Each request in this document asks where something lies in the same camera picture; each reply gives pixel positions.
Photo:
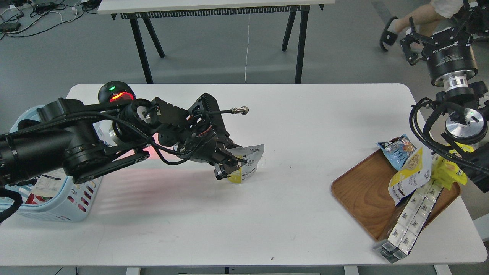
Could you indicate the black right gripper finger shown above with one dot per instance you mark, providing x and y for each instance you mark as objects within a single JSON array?
[
  {"x": 225, "y": 169},
  {"x": 234, "y": 155}
]

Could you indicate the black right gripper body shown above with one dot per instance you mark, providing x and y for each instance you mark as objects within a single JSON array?
[{"x": 195, "y": 134}]

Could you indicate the yellow white snack pouch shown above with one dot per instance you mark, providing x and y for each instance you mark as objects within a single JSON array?
[
  {"x": 415, "y": 173},
  {"x": 247, "y": 170}
]

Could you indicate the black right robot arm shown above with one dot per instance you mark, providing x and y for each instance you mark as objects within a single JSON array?
[{"x": 454, "y": 125}]

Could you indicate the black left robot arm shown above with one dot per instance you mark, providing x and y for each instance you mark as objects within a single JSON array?
[{"x": 100, "y": 160}]

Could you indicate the light blue plastic basket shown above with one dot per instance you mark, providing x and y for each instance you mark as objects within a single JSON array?
[{"x": 57, "y": 198}]

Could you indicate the white label snack packet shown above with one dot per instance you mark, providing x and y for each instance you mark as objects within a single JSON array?
[{"x": 49, "y": 184}]

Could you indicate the blue snack bag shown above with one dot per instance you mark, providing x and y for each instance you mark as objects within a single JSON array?
[{"x": 397, "y": 152}]

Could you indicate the yellow cartoon snack pack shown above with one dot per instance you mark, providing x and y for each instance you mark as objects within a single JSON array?
[{"x": 446, "y": 172}]

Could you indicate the black barcode scanner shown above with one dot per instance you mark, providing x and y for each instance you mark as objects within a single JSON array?
[{"x": 115, "y": 91}]

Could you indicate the black legged background table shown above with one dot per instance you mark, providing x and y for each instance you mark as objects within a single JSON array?
[{"x": 133, "y": 10}]

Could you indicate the brown wooden tray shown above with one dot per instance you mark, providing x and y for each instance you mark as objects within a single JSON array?
[{"x": 363, "y": 191}]

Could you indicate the white wrapped box multipack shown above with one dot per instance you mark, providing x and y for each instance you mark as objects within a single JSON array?
[{"x": 398, "y": 238}]

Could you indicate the person foot black sandal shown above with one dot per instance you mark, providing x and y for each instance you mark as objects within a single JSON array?
[{"x": 389, "y": 35}]

